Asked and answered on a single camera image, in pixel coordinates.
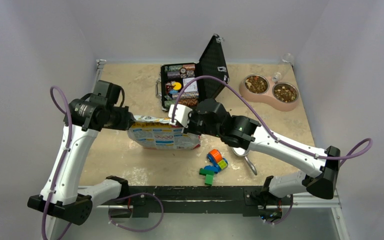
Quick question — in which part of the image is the black poker chip case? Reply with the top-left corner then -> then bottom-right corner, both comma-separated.
155,34 -> 230,112

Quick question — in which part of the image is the colourful pet food bag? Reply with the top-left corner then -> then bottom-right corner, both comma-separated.
127,115 -> 201,150

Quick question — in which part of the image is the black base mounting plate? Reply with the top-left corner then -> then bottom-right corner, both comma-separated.
102,186 -> 292,218

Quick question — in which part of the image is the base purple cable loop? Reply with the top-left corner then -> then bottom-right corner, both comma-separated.
108,192 -> 165,233

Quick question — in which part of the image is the aluminium frame rail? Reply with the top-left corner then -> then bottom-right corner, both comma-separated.
293,190 -> 341,209

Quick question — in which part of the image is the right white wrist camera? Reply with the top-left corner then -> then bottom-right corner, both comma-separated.
168,104 -> 193,129

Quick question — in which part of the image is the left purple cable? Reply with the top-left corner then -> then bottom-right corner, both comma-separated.
41,86 -> 74,240

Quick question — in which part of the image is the orange blue toy car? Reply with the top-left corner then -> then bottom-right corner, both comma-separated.
206,149 -> 229,172

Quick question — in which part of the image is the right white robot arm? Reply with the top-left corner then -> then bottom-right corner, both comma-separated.
169,99 -> 341,204

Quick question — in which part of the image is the clear water bottle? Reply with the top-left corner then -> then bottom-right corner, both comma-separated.
271,53 -> 295,83

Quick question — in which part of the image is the green toy brick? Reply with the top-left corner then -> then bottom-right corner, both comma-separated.
199,168 -> 215,186

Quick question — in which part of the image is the metal food scoop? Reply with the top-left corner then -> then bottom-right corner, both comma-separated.
231,147 -> 258,176

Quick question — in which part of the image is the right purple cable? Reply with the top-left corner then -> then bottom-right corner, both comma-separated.
171,75 -> 374,167

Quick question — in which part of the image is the pink double pet bowl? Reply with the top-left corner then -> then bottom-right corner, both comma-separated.
239,74 -> 300,112

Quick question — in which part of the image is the blue toy brick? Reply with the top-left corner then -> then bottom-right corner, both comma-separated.
203,165 -> 220,174

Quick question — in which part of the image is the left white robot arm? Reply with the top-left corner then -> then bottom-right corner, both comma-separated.
27,80 -> 135,226

